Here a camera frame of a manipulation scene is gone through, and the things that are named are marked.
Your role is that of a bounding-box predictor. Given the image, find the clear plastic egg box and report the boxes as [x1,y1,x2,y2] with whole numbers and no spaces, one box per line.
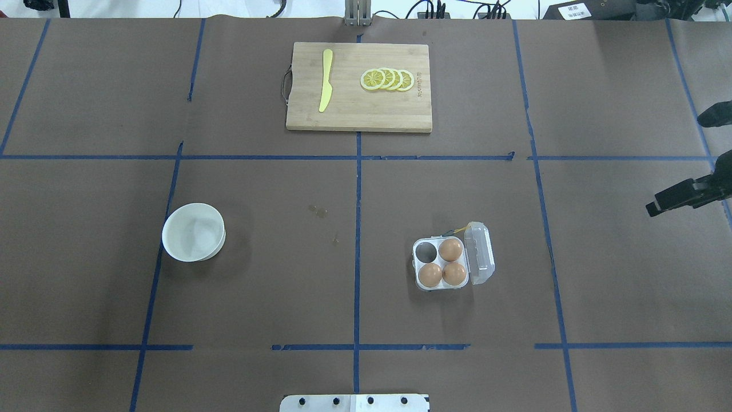
[411,221,496,291]

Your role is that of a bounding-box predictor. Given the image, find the yellow plastic knife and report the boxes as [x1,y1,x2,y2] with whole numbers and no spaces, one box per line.
[319,49,333,113]

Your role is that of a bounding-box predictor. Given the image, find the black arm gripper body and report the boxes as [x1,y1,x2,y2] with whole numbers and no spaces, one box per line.
[710,166,731,201]

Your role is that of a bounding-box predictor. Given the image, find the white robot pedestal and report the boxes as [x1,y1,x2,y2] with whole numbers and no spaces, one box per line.
[279,393,431,411]

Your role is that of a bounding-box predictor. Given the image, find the white bowl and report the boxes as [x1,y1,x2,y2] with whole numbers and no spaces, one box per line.
[161,203,226,263]

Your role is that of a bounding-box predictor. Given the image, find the brown egg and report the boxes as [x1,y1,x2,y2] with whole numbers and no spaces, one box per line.
[417,263,443,288]

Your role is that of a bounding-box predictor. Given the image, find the black box with label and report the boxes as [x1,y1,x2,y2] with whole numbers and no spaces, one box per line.
[541,1,637,21]

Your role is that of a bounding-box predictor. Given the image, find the brown egg rear slot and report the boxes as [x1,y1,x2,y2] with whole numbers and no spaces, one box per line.
[437,237,463,262]

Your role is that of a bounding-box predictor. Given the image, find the aluminium frame post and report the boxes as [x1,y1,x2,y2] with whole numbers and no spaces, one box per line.
[344,0,373,26]

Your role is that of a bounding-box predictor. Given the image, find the bamboo cutting board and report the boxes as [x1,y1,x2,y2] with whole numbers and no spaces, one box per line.
[286,42,432,133]

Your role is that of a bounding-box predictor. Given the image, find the brown egg slot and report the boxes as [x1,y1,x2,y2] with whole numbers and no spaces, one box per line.
[443,262,468,287]
[437,237,463,262]

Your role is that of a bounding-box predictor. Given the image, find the brown egg front slot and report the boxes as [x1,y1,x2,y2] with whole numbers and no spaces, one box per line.
[443,262,468,287]

